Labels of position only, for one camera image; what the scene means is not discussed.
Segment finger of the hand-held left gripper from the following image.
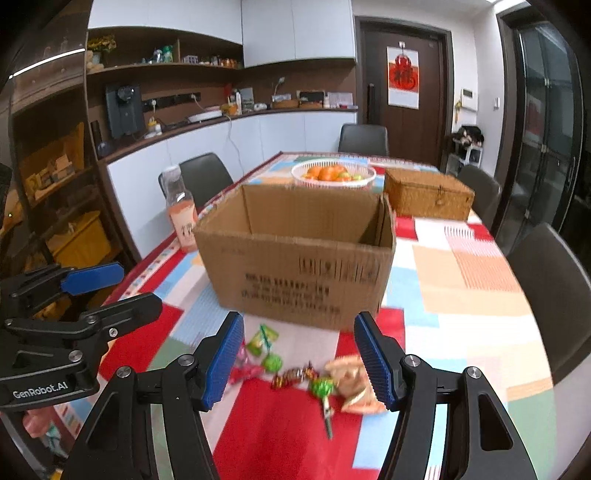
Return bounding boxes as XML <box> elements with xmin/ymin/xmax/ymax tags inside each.
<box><xmin>4</xmin><ymin>292</ymin><xmax>163</xmax><ymax>370</ymax></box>
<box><xmin>0</xmin><ymin>262</ymin><xmax>125</xmax><ymax>321</ymax></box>

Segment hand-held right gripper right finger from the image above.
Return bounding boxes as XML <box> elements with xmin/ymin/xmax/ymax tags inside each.
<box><xmin>353</xmin><ymin>311</ymin><xmax>539</xmax><ymax>480</ymax></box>

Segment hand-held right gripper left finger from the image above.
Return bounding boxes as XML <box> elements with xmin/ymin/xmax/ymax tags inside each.
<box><xmin>60</xmin><ymin>311</ymin><xmax>245</xmax><ymax>480</ymax></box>

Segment pink candy wrapper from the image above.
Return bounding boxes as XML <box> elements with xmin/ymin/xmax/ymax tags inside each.
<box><xmin>228</xmin><ymin>348</ymin><xmax>264</xmax><ymax>386</ymax></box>

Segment orange snack packet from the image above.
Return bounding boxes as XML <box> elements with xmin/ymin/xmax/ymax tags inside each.
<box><xmin>324</xmin><ymin>354</ymin><xmax>389</xmax><ymax>414</ymax></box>

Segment green snack packet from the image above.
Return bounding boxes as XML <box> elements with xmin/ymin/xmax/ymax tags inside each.
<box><xmin>246</xmin><ymin>324</ymin><xmax>280</xmax><ymax>357</ymax></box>

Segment green lollipop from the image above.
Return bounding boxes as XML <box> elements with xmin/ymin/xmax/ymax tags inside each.
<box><xmin>308</xmin><ymin>376</ymin><xmax>338</xmax><ymax>439</ymax></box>

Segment red gold candy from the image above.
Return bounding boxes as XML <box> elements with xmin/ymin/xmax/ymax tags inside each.
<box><xmin>271</xmin><ymin>362</ymin><xmax>317</xmax><ymax>391</ymax></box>

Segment brown cardboard box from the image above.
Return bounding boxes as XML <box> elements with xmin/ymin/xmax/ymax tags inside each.
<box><xmin>193</xmin><ymin>184</ymin><xmax>398</xmax><ymax>332</ymax></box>

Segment yellow storage bin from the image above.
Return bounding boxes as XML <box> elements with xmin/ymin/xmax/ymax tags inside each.
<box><xmin>48</xmin><ymin>211</ymin><xmax>112</xmax><ymax>271</ymax></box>

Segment pink drink bottle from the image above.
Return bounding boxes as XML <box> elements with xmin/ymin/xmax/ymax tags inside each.
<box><xmin>163</xmin><ymin>165</ymin><xmax>200</xmax><ymax>253</ymax></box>

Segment colourful patchwork tablecloth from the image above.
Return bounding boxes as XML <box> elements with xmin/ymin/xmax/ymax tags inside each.
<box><xmin>60</xmin><ymin>151</ymin><xmax>555</xmax><ymax>480</ymax></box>

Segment dark grey dining chair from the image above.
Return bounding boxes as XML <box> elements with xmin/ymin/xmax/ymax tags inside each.
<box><xmin>338</xmin><ymin>124</ymin><xmax>389</xmax><ymax>158</ymax></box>
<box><xmin>457</xmin><ymin>165</ymin><xmax>503</xmax><ymax>227</ymax></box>
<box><xmin>159</xmin><ymin>152</ymin><xmax>234</xmax><ymax>208</ymax></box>
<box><xmin>505</xmin><ymin>223</ymin><xmax>591</xmax><ymax>384</ymax></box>

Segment brown wicker box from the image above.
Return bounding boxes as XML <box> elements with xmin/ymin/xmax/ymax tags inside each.
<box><xmin>383</xmin><ymin>167</ymin><xmax>475</xmax><ymax>221</ymax></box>

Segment pile of orange fruit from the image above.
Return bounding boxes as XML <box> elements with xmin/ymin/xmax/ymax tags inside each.
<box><xmin>302</xmin><ymin>165</ymin><xmax>365</xmax><ymax>183</ymax></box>

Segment white plastic fruit basket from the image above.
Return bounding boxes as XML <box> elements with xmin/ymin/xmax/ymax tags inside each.
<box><xmin>291</xmin><ymin>160</ymin><xmax>377</xmax><ymax>190</ymax></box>

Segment white flat tray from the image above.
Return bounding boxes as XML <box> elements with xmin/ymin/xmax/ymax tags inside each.
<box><xmin>187</xmin><ymin>107</ymin><xmax>225</xmax><ymax>123</ymax></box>

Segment white shoe rack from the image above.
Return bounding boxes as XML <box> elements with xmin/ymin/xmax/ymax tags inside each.
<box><xmin>447</xmin><ymin>145</ymin><xmax>483</xmax><ymax>178</ymax></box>

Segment white lower cabinet counter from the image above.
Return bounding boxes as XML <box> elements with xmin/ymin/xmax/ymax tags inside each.
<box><xmin>106</xmin><ymin>111</ymin><xmax>358</xmax><ymax>259</ymax></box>

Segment yellow flower bunch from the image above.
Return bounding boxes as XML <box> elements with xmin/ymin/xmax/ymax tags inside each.
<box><xmin>88</xmin><ymin>34</ymin><xmax>116</xmax><ymax>65</ymax></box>

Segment dark bag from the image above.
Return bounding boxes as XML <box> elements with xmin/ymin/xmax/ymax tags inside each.
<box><xmin>451</xmin><ymin>124</ymin><xmax>485</xmax><ymax>148</ymax></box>

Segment dark brown door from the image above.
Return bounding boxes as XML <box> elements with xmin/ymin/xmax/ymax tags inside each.
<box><xmin>355</xmin><ymin>16</ymin><xmax>453</xmax><ymax>171</ymax></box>

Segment black framed glass door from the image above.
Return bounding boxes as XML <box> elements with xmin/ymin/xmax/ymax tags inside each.
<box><xmin>496</xmin><ymin>9</ymin><xmax>591</xmax><ymax>259</ymax></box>

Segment white upper cabinets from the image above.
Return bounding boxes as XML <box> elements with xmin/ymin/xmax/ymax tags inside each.
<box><xmin>88</xmin><ymin>0</ymin><xmax>356</xmax><ymax>70</ymax></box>

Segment black wall appliance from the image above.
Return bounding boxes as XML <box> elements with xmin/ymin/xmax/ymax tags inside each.
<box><xmin>105</xmin><ymin>83</ymin><xmax>145</xmax><ymax>139</ymax></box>

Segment red and white wall calendar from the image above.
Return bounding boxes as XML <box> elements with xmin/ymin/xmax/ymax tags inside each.
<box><xmin>387</xmin><ymin>45</ymin><xmax>420</xmax><ymax>110</ymax></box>

